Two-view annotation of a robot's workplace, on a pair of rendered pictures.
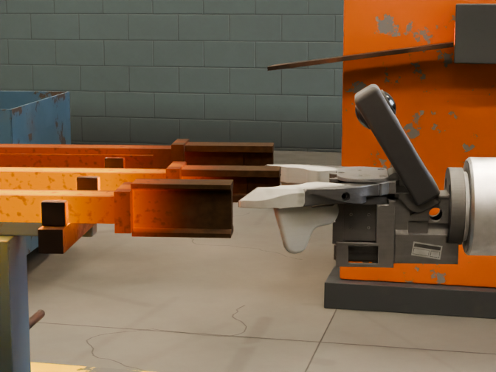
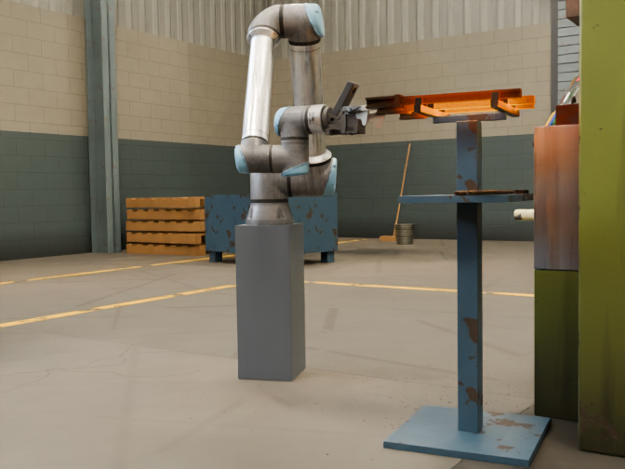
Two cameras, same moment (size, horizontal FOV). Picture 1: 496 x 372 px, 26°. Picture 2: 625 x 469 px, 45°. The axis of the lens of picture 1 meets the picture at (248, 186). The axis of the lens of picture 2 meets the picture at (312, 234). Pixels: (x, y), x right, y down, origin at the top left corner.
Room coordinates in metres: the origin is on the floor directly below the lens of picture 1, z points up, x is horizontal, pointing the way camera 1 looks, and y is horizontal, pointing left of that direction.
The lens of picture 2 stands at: (3.21, 0.59, 0.72)
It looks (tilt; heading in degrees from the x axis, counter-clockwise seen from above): 3 degrees down; 201
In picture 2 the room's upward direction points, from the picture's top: 1 degrees counter-clockwise
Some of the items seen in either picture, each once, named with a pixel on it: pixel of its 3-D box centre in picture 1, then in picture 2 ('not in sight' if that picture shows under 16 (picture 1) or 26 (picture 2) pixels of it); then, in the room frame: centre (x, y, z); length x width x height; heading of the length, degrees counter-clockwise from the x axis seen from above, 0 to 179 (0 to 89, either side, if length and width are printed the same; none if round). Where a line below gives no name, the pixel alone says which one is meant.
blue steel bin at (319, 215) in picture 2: not in sight; (270, 228); (-4.14, -2.65, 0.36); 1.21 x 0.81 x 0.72; 65
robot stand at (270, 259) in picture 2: not in sight; (271, 299); (0.46, -0.62, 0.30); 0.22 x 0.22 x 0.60; 7
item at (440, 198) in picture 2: not in sight; (469, 198); (1.00, 0.25, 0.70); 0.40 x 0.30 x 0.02; 175
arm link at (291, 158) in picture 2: not in sight; (291, 157); (0.96, -0.32, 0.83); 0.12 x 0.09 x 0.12; 105
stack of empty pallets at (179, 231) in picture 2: not in sight; (182, 224); (-5.24, -4.34, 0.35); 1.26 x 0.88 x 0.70; 77
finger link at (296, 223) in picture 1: (292, 220); (379, 118); (0.92, -0.04, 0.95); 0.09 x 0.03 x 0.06; 121
